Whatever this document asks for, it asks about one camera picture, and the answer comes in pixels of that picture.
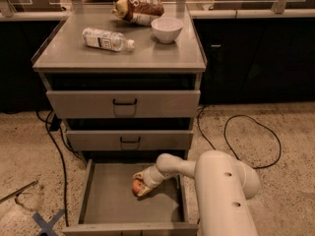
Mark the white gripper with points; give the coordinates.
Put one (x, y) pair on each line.
(150, 180)

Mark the red apple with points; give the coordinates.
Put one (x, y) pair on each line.
(137, 186)

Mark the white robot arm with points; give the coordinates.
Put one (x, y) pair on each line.
(223, 185)

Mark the grey open bottom drawer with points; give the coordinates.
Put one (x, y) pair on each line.
(109, 208)

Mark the grey middle drawer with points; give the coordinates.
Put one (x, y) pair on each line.
(110, 140)

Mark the grey metal drawer cabinet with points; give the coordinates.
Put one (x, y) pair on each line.
(67, 64)

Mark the grey top drawer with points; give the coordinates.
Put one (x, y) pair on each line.
(74, 104)

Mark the blue tape cross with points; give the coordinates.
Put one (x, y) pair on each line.
(46, 227)

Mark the metal bar on floor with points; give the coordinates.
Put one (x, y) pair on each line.
(17, 192)

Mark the clear plastic water bottle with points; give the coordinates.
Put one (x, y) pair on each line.
(107, 40)

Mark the white ceramic bowl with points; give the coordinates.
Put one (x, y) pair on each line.
(166, 29)

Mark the brown chip bag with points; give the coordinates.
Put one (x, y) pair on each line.
(139, 12)

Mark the black middle drawer handle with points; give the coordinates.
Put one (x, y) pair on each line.
(129, 140)

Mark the black drawer handle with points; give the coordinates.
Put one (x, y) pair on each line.
(129, 140)
(117, 102)

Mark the black top drawer handle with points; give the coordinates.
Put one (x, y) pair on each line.
(117, 102)

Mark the dark lower wall cabinets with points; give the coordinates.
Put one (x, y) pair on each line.
(257, 60)

